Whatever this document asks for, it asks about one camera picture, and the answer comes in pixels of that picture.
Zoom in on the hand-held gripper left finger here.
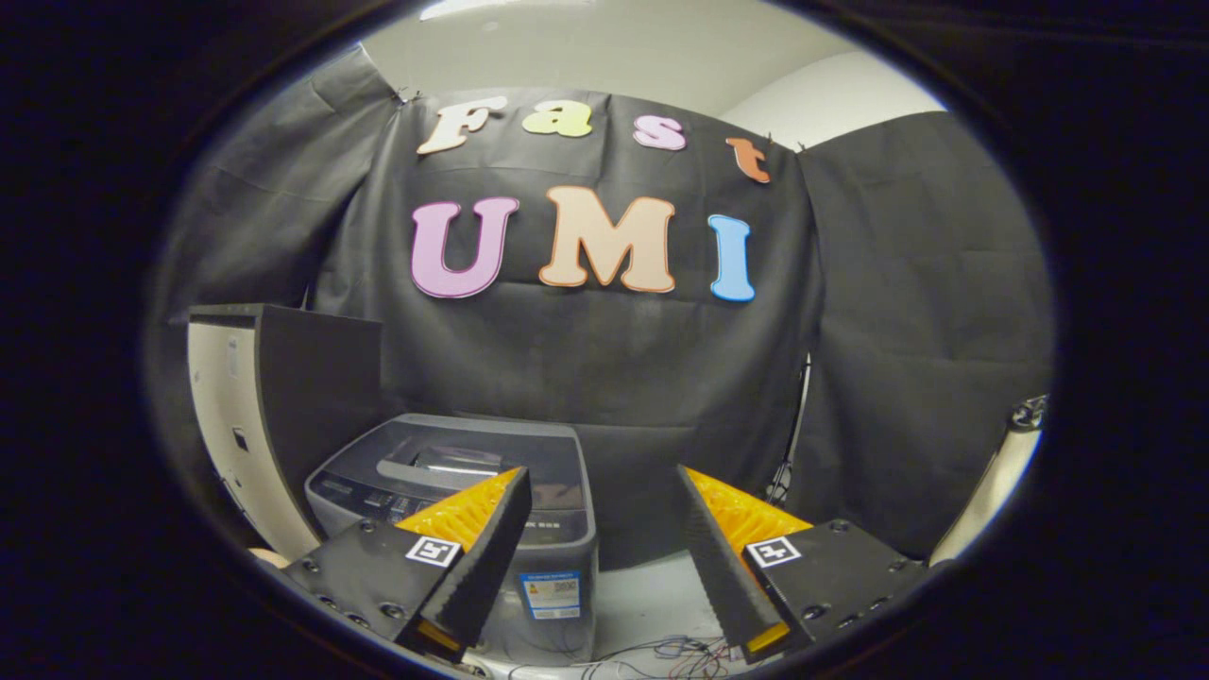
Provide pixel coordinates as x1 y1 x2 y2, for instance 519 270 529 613
281 466 533 662

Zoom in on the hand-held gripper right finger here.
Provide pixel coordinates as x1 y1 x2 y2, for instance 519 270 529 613
676 464 931 664

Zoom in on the grey washing machine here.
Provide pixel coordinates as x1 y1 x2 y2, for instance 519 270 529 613
304 413 600 665

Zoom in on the dark washing machine lid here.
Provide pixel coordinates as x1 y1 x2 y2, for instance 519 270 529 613
351 416 579 516

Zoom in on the black light stand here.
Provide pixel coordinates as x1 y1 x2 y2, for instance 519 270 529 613
767 354 813 506

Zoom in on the black backdrop cloth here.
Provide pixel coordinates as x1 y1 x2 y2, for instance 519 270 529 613
146 47 1054 572

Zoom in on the beige cabinet with dark sides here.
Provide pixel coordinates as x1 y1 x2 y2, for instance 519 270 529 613
170 302 383 560

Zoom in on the white pole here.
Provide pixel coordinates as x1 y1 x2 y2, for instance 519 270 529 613
930 397 1049 566

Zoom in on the tangle of thin floor cables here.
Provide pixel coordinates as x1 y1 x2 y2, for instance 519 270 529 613
510 635 747 680

